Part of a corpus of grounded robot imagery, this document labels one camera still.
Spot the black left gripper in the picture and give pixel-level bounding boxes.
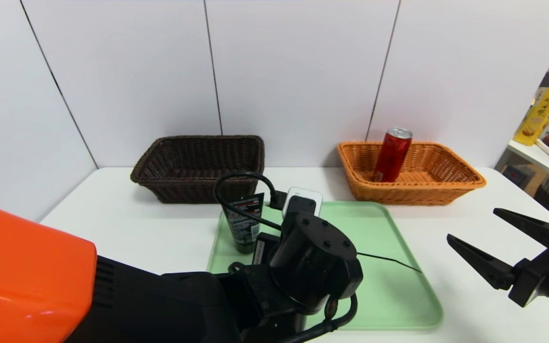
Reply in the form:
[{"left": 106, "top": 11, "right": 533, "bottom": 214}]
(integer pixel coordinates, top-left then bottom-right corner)
[{"left": 252, "top": 232, "right": 282, "bottom": 265}]

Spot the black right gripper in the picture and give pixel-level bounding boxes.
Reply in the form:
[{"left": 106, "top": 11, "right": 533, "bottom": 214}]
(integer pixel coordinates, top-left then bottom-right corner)
[{"left": 446, "top": 207, "right": 549, "bottom": 317}]

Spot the black cosmetic tube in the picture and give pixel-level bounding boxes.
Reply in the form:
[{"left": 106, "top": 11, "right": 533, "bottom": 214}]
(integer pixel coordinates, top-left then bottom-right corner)
[{"left": 221, "top": 193, "right": 265, "bottom": 254}]

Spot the red drink can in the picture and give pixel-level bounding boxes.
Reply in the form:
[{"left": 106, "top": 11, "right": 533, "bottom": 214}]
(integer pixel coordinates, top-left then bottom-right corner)
[{"left": 373, "top": 127, "right": 413, "bottom": 183}]

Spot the dark brown wicker basket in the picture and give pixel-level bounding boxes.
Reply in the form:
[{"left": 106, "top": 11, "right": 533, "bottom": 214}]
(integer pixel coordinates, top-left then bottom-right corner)
[{"left": 130, "top": 135, "right": 265, "bottom": 204}]

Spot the orange wicker basket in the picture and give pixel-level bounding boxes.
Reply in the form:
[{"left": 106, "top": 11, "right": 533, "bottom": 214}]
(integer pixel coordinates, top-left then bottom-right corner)
[{"left": 337, "top": 141, "right": 487, "bottom": 206}]

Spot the dark box under table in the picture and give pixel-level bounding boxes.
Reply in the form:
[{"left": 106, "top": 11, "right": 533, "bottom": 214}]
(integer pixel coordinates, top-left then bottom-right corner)
[{"left": 501, "top": 164, "right": 537, "bottom": 191}]

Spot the light green plastic tray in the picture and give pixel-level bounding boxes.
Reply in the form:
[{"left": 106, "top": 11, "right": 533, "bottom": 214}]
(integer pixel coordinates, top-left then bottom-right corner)
[{"left": 206, "top": 201, "right": 444, "bottom": 331}]

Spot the yellow snack box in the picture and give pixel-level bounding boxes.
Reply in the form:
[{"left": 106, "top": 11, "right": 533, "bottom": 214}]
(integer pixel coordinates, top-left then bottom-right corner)
[{"left": 514, "top": 85, "right": 549, "bottom": 146}]

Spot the grey black carton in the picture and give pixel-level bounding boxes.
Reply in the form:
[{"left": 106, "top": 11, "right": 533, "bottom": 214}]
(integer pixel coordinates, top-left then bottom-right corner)
[{"left": 535, "top": 71, "right": 549, "bottom": 103}]

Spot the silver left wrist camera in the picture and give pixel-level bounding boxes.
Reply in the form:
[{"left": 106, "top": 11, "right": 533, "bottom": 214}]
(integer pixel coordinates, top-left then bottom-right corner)
[{"left": 282, "top": 187, "right": 324, "bottom": 220}]

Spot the black left camera cable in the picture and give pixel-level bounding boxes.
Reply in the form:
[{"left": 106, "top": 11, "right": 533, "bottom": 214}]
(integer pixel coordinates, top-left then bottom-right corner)
[{"left": 213, "top": 171, "right": 287, "bottom": 232}]

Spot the thin black cable tie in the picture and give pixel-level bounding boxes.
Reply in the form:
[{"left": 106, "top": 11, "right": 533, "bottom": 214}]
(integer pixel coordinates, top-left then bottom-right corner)
[{"left": 356, "top": 252, "right": 423, "bottom": 273}]

